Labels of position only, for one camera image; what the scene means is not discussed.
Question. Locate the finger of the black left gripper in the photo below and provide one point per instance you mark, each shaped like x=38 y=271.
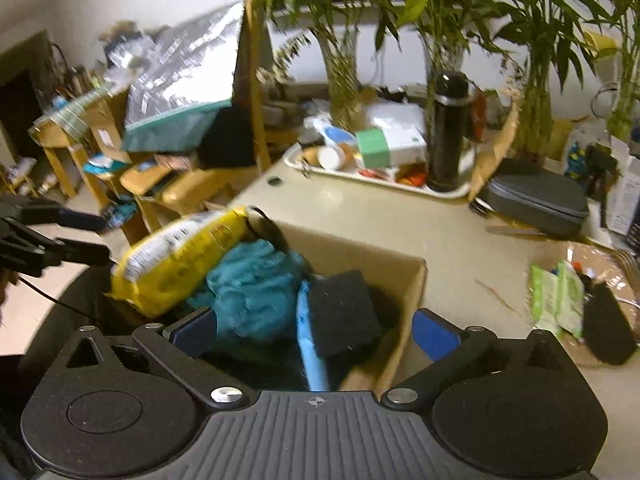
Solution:
x=72 y=219
x=77 y=251

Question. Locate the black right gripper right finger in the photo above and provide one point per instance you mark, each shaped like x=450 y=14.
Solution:
x=454 y=354

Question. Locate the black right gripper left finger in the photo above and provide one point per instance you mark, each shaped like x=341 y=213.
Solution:
x=175 y=351

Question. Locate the yellow wet wipes pack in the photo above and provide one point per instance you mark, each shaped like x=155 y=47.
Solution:
x=167 y=266

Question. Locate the teal bath loofah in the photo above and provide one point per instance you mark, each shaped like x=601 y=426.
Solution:
x=253 y=292

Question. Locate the black square sponge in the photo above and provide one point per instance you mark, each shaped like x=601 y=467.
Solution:
x=342 y=314

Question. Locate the blue wet wipes pack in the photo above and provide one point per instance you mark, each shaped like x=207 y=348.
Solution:
x=317 y=376

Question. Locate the cardboard box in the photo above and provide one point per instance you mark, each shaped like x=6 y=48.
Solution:
x=396 y=285

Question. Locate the green wipes pack in basket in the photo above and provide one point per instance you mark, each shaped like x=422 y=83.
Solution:
x=542 y=287

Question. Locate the wooden chair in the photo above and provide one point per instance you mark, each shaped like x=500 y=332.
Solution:
x=195 y=111

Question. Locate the clear plastic basket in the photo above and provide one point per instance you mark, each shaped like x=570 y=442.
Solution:
x=592 y=266

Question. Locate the black pad in basket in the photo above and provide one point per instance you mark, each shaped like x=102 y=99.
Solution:
x=605 y=329

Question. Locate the grey zippered case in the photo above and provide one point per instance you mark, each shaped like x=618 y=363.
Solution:
x=549 y=202

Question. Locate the red packet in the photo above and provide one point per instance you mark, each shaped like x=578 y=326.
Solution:
x=414 y=176

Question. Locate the black thermos bottle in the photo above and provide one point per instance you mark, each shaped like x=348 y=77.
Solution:
x=451 y=124

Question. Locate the brown paper bag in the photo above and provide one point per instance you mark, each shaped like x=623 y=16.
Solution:
x=488 y=160

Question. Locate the green white tissue box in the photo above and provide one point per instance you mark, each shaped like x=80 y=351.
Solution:
x=390 y=147

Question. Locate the bamboo plant in vase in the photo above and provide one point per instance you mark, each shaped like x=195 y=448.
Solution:
x=335 y=26

